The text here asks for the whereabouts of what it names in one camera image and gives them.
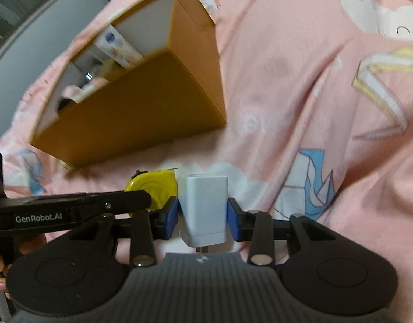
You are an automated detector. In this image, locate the orange cardboard storage box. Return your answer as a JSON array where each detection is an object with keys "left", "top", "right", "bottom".
[{"left": 30, "top": 0, "right": 226, "bottom": 167}]

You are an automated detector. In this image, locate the yellow tape measure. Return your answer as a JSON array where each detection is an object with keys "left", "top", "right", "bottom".
[{"left": 125, "top": 169, "right": 178, "bottom": 212}]

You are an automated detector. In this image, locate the white power adapter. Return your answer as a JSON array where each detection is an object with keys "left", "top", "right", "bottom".
[{"left": 178, "top": 174, "right": 228, "bottom": 252}]

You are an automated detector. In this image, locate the pink printed bed sheet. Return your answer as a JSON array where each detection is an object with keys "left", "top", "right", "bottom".
[{"left": 0, "top": 0, "right": 413, "bottom": 322}]

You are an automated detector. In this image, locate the pink fabric pouch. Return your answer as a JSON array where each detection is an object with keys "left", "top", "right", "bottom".
[{"left": 62, "top": 77, "right": 109, "bottom": 103}]

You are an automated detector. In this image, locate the white tube in box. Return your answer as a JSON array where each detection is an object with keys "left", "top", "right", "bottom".
[{"left": 93, "top": 25, "right": 144, "bottom": 69}]

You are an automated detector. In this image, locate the person's left hand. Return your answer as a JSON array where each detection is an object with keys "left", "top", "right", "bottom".
[{"left": 0, "top": 233, "right": 47, "bottom": 300}]

